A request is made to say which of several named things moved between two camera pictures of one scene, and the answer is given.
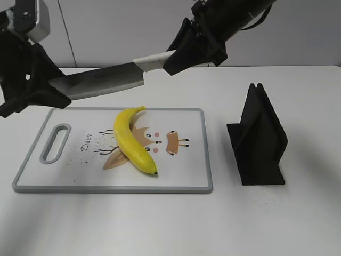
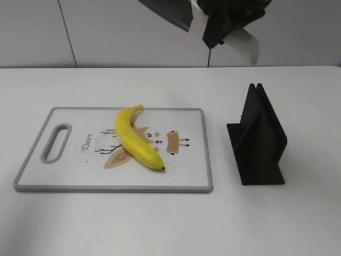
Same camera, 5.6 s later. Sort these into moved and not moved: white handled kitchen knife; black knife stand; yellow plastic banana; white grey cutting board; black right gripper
Moved: white handled kitchen knife; yellow plastic banana; black right gripper
Not moved: black knife stand; white grey cutting board
